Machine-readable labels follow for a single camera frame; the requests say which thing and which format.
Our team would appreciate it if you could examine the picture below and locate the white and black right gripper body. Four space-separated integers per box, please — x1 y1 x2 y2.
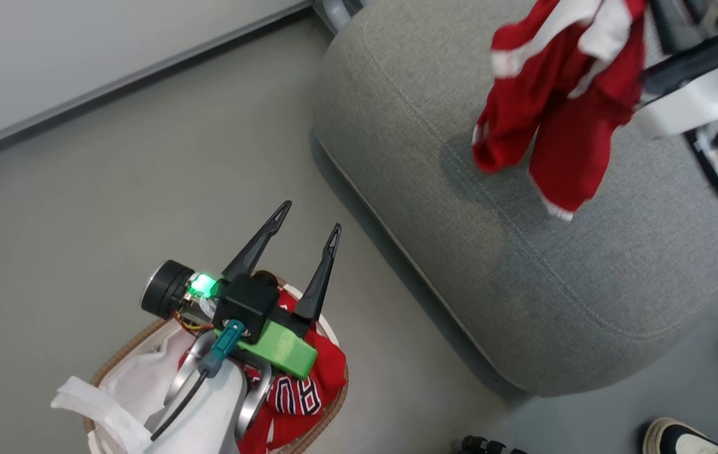
633 3 718 141

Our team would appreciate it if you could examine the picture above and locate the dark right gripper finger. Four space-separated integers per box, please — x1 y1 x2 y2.
648 0 698 55
639 37 718 96

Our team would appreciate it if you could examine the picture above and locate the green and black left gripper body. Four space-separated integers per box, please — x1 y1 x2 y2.
215 318 319 380

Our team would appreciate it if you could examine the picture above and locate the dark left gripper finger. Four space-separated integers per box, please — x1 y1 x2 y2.
295 223 343 322
222 201 293 282

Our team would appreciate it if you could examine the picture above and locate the red and white clothing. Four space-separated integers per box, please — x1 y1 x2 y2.
471 0 650 223

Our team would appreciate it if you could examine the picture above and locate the woven brown white laundry basket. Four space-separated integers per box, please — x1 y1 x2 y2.
83 277 350 454

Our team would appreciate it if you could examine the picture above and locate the white basket liner cloth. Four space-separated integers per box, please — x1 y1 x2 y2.
51 328 199 454

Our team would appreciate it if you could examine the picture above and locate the grey fabric sofa seat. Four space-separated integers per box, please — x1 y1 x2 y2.
310 0 718 398

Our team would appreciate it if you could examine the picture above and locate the red jersey with number print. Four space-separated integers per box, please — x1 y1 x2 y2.
177 289 348 454

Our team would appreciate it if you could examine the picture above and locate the beige and black shoe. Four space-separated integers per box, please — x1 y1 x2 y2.
642 417 718 454

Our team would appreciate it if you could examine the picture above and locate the black cable with teal plug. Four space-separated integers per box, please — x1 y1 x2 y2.
150 318 247 442

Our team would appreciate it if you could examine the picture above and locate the grey partition post with foot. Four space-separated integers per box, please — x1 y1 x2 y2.
310 0 367 33

